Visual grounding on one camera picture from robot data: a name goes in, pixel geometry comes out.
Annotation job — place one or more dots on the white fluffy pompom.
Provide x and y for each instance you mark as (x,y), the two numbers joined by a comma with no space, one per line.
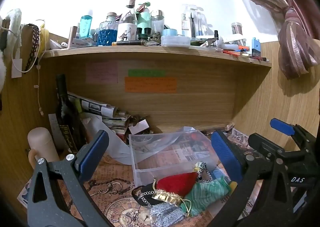
(3,70)

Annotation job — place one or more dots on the black gold headband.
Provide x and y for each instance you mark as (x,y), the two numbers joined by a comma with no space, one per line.
(148,196)

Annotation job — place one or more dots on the white card box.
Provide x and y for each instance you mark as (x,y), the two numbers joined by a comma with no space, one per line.
(139,127)

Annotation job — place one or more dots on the pink striped curtain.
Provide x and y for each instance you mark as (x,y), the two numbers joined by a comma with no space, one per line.
(298,51)

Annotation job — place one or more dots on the clear plastic box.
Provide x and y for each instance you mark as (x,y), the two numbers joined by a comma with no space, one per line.
(156,156)

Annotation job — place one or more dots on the green knitted cloth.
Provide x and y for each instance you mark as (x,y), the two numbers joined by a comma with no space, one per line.
(203,194)

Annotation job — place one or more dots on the silver glitter pouch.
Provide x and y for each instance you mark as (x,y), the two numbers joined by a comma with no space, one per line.
(166,214)

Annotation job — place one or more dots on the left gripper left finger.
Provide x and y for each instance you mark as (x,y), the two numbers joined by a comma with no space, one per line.
(46,204)

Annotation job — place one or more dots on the rolled newspaper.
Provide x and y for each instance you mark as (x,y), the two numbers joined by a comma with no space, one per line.
(94,107)

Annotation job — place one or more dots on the turquoise spray bottle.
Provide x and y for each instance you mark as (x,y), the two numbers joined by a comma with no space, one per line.
(85,24)

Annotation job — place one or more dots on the white plastic sheet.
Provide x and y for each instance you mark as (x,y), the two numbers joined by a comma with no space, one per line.
(117,149)

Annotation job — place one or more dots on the mint green bottle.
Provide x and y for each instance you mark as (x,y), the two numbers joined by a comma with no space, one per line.
(143,19)

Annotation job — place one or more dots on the cream ceramic mug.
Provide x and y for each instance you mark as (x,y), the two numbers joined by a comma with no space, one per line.
(41,146)

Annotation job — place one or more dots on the clear rectangular container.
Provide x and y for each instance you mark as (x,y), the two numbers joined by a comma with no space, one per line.
(175,41)

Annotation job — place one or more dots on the green sticky note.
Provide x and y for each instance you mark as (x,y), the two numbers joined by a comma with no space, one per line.
(146,73)

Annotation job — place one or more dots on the red fabric pouch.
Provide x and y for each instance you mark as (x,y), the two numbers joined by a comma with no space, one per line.
(180,184)

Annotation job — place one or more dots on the blue liquid glass bottle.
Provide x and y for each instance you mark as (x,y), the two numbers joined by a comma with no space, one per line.
(108,30)

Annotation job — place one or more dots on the white labelled bottle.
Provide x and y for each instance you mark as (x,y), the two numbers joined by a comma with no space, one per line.
(127,26)

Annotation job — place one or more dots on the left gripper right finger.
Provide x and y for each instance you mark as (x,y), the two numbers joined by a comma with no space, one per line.
(226,152)

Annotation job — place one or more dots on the orange sticky note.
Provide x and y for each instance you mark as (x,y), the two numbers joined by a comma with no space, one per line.
(166,85)

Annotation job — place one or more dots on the pink sticky note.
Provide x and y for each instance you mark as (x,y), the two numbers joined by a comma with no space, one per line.
(102,73)

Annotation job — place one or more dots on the dark wine bottle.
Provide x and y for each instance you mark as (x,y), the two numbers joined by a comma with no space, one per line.
(68,118)

